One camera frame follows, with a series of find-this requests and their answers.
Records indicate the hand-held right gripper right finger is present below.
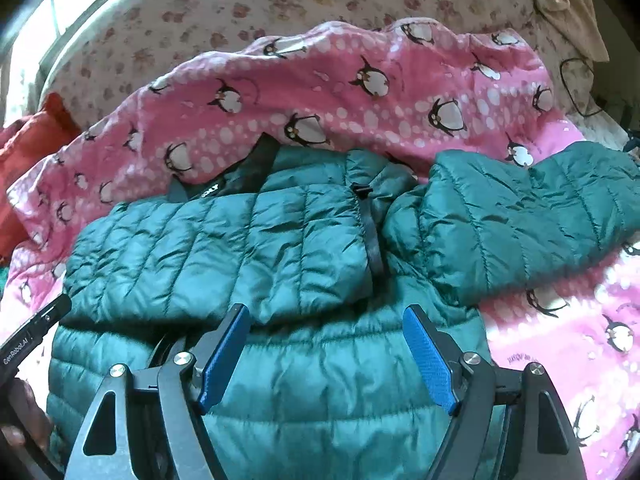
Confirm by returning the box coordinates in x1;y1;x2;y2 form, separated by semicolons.
402;304;587;480

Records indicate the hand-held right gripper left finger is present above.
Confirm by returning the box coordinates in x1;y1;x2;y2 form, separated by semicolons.
65;304;251;480

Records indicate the green puffer jacket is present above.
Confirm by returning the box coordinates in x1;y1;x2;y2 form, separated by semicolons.
46;135;640;480

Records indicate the person's left hand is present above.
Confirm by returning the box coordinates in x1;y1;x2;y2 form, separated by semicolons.
0;377;55;453

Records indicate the red cloth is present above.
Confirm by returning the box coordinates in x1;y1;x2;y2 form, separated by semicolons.
0;94;82;261

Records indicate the pink penguin print blanket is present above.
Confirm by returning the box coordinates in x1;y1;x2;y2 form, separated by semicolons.
0;19;640;480

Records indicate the window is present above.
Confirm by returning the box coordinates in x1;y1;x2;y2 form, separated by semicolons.
0;0;166;66

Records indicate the floral bed sheet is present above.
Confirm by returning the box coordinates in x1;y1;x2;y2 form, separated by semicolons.
37;0;623;126

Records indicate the beige cloth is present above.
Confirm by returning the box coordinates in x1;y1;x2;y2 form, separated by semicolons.
529;0;609;63

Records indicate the black cable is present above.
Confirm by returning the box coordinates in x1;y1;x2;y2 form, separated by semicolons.
559;56;607;117

